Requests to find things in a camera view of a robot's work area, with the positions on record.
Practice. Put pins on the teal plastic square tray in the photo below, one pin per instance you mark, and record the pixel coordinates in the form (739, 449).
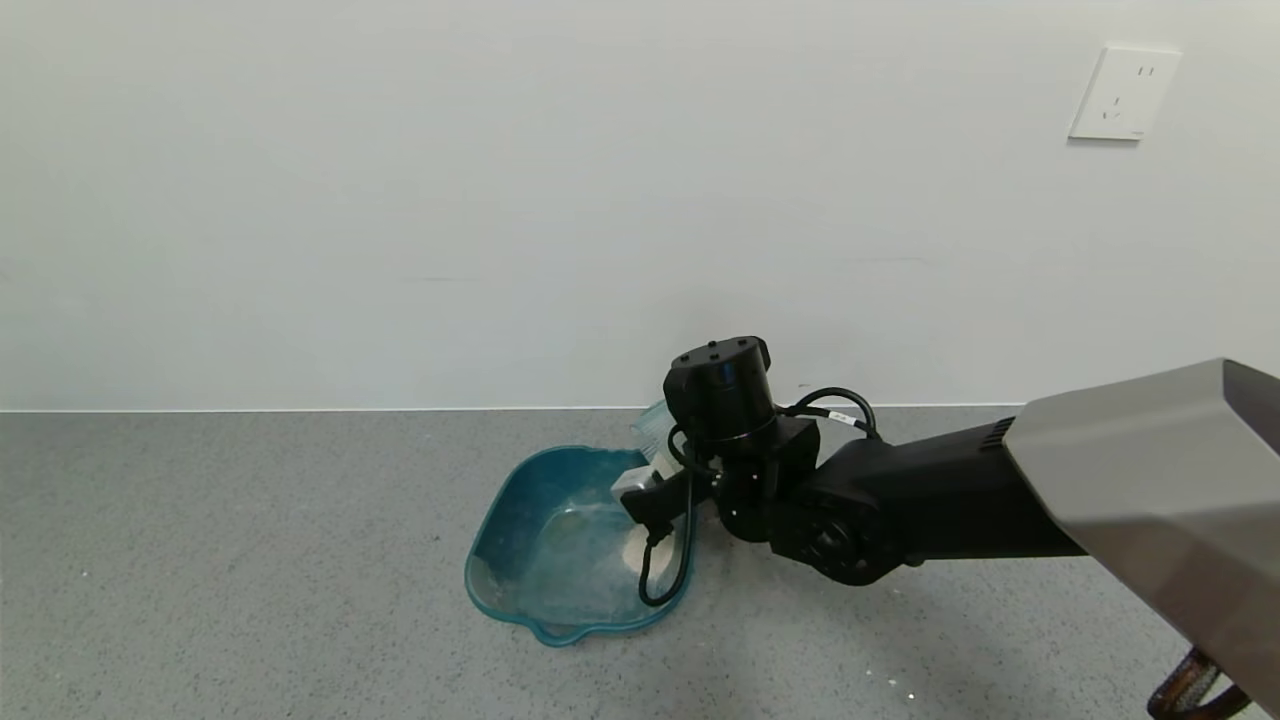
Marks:
(540, 540)

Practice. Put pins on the right robot arm black grey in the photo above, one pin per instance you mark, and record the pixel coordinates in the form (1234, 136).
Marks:
(1100, 470)

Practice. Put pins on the pale tan powder pile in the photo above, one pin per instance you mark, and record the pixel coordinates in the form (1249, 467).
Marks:
(633, 548)

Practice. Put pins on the clear ribbed plastic cup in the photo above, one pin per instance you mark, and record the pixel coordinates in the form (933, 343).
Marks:
(650, 430)

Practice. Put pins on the right gripper finger with white pad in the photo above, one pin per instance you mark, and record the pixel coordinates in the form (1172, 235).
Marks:
(650, 503)

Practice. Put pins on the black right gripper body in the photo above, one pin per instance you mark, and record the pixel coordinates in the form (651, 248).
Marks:
(720, 390)

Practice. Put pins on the white wall power socket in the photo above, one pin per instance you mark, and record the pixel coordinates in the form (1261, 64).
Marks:
(1123, 93)

